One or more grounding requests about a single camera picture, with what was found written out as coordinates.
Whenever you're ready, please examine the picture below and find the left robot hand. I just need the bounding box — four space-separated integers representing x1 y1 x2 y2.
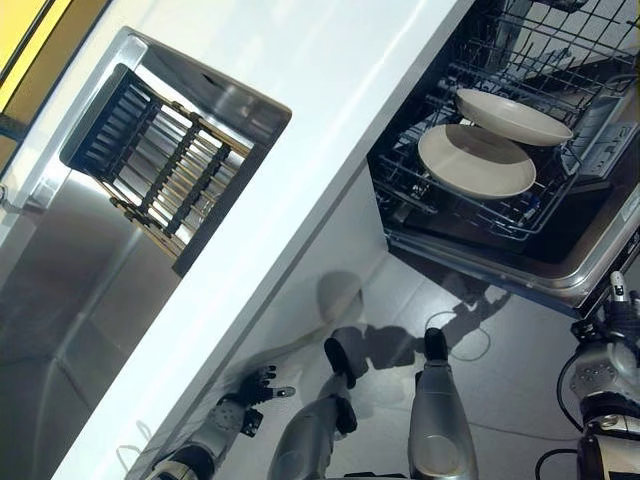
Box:
238 364 297 407

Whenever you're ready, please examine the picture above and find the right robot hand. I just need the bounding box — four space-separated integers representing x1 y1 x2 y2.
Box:
597 271 640 347

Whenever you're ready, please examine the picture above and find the large cream plate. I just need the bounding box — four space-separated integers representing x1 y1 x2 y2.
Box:
417 123 538 202

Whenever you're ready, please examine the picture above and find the dishwasher door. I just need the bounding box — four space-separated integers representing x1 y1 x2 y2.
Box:
383 89 640 320

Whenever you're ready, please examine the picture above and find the black robot left foot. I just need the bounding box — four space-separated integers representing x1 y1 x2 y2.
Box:
323 337 358 391

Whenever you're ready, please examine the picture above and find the black robot foot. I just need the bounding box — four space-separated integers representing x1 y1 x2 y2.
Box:
323 337 358 391
423 327 450 365

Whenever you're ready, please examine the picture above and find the white cabinet door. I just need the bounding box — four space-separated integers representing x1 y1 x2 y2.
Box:
214 167 390 401

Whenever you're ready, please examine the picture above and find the black robot right foot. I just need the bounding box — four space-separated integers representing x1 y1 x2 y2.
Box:
423 327 450 365

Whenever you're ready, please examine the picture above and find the white robot right leg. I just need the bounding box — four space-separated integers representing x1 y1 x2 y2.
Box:
407 359 480 480

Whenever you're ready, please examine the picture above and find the stainless steel sink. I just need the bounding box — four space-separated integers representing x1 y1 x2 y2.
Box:
0 27 293 454

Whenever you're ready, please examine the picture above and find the black dish drying rack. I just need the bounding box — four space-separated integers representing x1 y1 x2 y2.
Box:
58 63 257 277

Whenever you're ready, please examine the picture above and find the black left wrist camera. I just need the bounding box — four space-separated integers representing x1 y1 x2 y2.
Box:
241 407 266 437

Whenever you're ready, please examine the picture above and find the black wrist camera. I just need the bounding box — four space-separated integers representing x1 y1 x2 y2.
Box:
241 407 266 437
570 319 602 342

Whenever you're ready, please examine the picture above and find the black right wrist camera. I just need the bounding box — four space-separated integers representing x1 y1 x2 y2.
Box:
570 319 602 342

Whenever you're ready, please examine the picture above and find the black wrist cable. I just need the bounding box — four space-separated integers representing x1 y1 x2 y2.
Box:
536 349 587 480

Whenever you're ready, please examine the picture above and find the dishwasher wire rack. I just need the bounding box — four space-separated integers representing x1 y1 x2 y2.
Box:
368 0 640 242

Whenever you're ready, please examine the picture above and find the dark window frame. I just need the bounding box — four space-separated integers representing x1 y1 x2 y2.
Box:
0 0 111 171

